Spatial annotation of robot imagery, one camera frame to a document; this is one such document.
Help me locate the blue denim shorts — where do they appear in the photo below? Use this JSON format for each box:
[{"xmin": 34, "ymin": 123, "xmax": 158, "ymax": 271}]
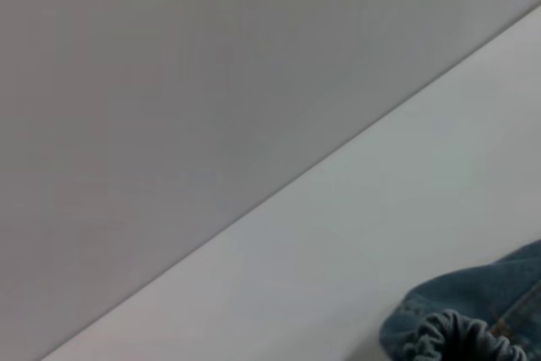
[{"xmin": 378, "ymin": 238, "xmax": 541, "ymax": 361}]

